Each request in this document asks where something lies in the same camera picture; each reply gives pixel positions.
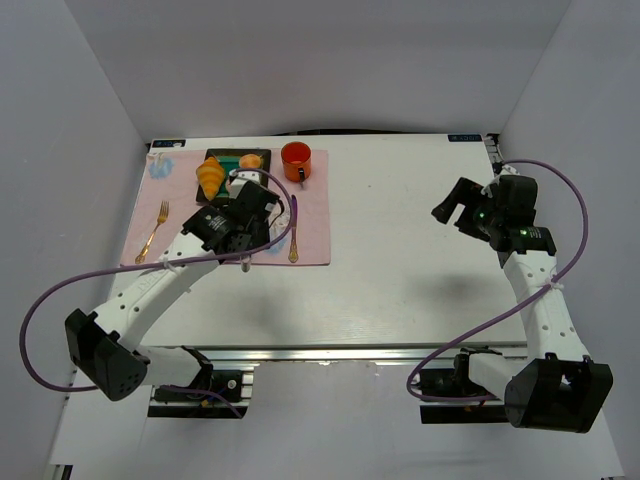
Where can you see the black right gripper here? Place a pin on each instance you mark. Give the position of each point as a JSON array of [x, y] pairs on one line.
[[467, 215]]

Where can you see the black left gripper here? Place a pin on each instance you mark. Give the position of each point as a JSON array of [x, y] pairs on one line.
[[258, 201]]

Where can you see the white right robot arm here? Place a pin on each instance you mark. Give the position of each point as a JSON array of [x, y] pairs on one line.
[[560, 387]]

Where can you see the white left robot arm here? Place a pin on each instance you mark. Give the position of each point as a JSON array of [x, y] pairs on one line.
[[106, 344]]

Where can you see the striped croissant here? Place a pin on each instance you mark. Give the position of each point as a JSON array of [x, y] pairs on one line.
[[211, 176]]

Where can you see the purple iridescent knife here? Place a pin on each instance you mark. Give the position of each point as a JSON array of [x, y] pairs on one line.
[[293, 255]]

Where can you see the small round bun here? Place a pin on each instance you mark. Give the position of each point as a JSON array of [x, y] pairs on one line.
[[251, 161]]

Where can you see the black square tray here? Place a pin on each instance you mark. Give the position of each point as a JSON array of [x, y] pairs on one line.
[[229, 159]]

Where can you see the pink printed placemat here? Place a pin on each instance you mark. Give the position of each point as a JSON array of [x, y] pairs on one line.
[[171, 177]]

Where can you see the gold fork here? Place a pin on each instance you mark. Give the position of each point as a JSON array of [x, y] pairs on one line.
[[162, 217]]

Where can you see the orange mug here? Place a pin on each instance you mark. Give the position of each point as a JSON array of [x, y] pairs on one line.
[[296, 161]]

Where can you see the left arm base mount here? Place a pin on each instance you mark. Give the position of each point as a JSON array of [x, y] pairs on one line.
[[225, 396]]

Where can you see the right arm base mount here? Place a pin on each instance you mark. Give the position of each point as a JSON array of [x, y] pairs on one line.
[[456, 401]]

